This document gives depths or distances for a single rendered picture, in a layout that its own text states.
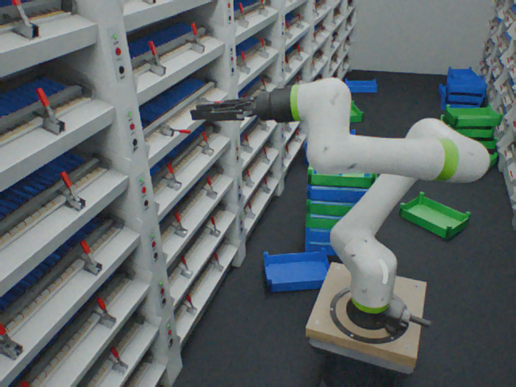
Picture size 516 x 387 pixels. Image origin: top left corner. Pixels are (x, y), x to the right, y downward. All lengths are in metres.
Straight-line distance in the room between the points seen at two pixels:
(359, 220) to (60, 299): 0.90
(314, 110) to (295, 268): 1.22
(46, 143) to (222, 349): 1.16
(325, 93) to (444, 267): 1.44
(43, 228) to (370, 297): 0.92
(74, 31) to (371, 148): 0.71
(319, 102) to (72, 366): 0.88
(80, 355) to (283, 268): 1.18
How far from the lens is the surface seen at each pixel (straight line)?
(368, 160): 1.14
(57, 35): 1.02
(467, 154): 1.32
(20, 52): 0.95
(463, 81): 4.47
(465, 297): 2.23
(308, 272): 2.19
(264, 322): 1.96
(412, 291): 1.67
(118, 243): 1.29
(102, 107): 1.15
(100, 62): 1.14
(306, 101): 1.13
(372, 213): 1.48
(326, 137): 1.09
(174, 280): 1.70
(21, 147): 0.99
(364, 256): 1.39
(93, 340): 1.32
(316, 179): 2.07
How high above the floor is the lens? 1.43
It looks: 31 degrees down
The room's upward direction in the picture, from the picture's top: 2 degrees counter-clockwise
